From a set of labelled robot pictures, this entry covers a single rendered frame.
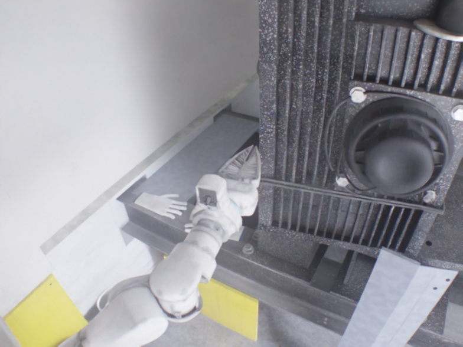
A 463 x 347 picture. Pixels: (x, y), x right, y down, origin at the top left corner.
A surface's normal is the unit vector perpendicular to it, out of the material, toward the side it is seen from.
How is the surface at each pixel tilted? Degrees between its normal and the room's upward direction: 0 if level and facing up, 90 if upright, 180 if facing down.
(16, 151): 90
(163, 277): 6
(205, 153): 0
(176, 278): 3
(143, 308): 14
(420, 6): 90
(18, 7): 90
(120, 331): 30
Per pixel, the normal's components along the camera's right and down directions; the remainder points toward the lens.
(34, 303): 0.85, 0.24
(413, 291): -0.31, 0.58
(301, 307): -0.04, -0.80
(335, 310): -0.51, 0.54
